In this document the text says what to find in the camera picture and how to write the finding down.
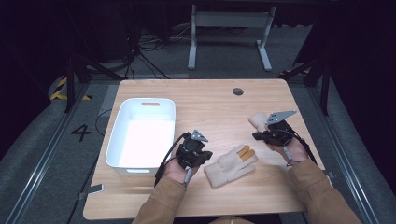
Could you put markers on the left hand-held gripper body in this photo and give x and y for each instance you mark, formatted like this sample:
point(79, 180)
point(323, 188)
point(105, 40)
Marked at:
point(190, 149)

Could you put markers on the cream fluffy glove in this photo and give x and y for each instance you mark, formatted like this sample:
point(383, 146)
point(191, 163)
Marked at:
point(257, 120)

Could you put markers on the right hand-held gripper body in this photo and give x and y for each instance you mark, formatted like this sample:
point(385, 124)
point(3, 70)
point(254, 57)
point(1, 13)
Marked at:
point(278, 132)

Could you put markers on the grey gripper plug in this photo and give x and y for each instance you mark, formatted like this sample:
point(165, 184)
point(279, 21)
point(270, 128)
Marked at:
point(287, 154)
point(188, 175)

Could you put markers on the white plastic bin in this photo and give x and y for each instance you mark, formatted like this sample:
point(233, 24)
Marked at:
point(146, 140)

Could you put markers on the grey tape piece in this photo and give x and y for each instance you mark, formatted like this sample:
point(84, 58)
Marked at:
point(93, 189)

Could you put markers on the grey right gripper plug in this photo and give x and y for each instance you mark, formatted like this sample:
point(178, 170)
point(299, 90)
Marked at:
point(287, 154)

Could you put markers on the grey metal table frame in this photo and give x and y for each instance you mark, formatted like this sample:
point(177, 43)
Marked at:
point(232, 20)

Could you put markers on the aluminium floor rail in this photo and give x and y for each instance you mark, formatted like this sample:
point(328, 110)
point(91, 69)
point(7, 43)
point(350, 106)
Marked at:
point(342, 161)
point(46, 155)

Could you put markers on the grey left gripper plug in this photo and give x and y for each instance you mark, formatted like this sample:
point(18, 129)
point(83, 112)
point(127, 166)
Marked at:
point(188, 175)

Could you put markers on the cream glove with orange fingers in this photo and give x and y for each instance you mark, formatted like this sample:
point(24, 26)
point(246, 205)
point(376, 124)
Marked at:
point(229, 166)

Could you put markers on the yellow black hazard tape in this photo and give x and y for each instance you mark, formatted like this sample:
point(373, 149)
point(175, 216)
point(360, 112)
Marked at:
point(59, 90)

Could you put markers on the person's left hand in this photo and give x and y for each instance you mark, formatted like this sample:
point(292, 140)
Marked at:
point(174, 171)

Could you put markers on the black metal stand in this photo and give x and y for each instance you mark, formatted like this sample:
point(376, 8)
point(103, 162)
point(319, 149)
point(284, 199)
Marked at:
point(317, 71)
point(77, 74)

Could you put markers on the person's right hand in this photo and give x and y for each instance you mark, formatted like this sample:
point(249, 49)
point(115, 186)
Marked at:
point(295, 152)

